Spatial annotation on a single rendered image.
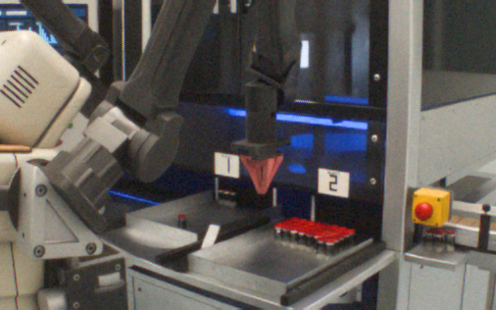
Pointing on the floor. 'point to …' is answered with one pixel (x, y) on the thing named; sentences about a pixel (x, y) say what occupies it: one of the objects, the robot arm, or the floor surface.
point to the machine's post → (401, 148)
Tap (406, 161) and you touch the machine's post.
